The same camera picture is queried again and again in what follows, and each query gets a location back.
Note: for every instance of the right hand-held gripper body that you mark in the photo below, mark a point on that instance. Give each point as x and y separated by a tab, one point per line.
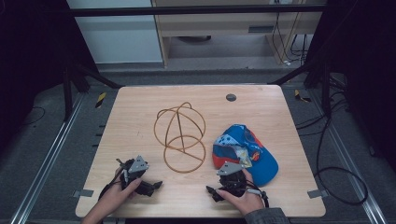
232	179

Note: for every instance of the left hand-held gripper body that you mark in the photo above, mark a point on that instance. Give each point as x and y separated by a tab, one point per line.
134	174

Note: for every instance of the person's right hand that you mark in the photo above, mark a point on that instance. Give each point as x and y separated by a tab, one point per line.
246	200

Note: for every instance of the person's left hand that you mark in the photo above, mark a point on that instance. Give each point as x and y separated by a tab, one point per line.
115	196

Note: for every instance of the blue and red cap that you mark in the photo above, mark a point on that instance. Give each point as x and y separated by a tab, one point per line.
249	146

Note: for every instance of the grey table grommet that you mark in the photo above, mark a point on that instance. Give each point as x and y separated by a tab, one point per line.
231	97

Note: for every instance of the yellow and black tape strip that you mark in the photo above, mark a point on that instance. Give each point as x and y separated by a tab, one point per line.
101	99
300	97

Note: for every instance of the black metal stand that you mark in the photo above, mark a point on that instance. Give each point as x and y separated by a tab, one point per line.
67	93
326	93

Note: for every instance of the white cabinet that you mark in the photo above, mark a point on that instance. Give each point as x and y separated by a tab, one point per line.
118	37

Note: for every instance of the black curtain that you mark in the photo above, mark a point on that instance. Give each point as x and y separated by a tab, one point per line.
28	62
367	77

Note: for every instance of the light wooden desk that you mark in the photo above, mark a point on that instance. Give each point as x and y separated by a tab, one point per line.
218	25

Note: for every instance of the black horizontal bar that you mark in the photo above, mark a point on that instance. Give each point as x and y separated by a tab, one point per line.
186	11

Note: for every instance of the grey table bracket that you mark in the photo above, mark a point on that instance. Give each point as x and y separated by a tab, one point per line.
317	193
83	193

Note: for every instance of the aluminium floor rail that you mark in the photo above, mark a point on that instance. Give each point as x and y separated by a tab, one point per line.
351	161
49	158

